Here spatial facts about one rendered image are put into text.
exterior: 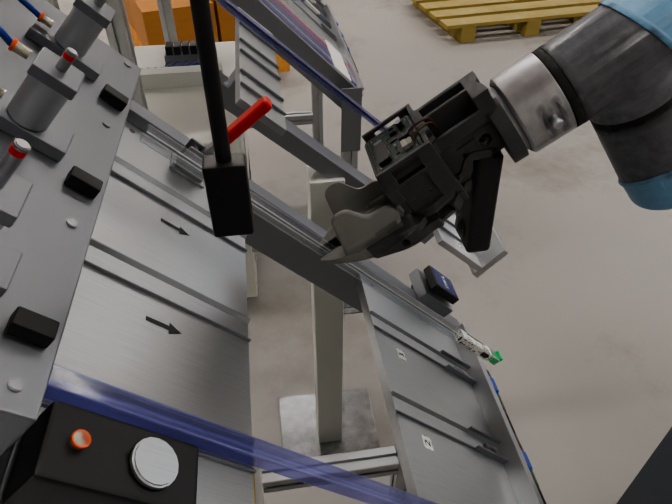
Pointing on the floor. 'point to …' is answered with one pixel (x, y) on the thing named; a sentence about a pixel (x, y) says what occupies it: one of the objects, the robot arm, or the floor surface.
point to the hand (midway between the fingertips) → (336, 252)
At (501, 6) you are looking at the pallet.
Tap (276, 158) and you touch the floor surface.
